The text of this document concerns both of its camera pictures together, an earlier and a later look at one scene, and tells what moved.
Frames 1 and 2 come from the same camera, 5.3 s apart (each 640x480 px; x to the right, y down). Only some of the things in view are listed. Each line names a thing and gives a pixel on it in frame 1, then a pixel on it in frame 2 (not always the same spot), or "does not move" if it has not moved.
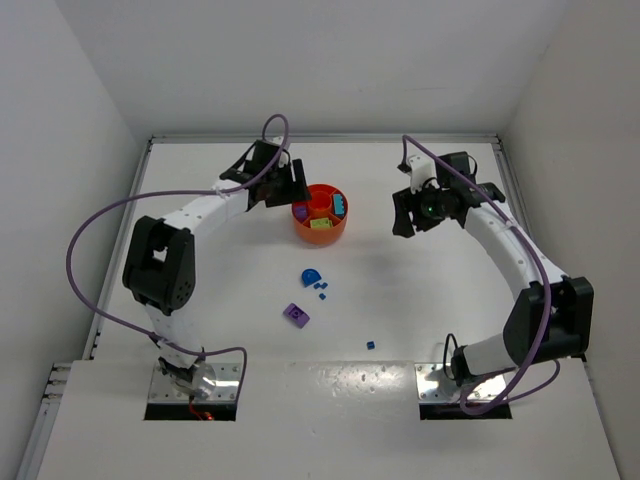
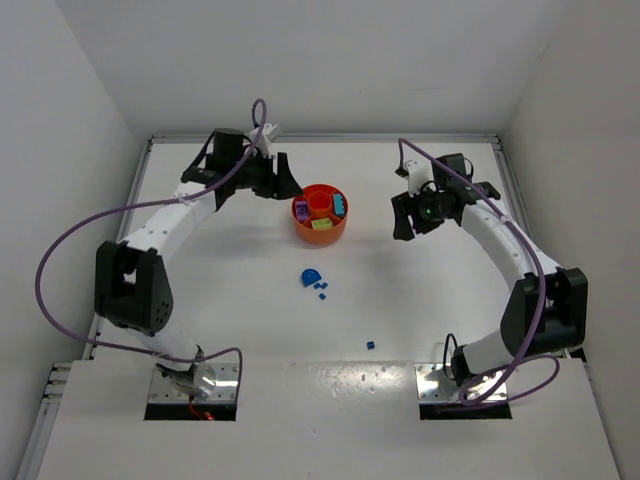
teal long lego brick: [339, 208] does not move
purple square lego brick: [297, 315] to [302, 210]
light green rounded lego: [321, 223] does not move
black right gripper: [410, 209] does not move
